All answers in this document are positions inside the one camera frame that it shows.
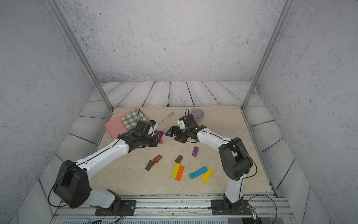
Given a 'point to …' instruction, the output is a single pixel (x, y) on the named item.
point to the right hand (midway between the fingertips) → (169, 136)
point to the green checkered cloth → (130, 121)
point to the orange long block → (180, 173)
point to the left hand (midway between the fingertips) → (162, 140)
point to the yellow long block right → (207, 175)
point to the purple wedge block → (160, 133)
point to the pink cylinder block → (161, 141)
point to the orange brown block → (157, 158)
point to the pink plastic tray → (116, 126)
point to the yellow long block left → (175, 170)
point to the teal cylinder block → (198, 172)
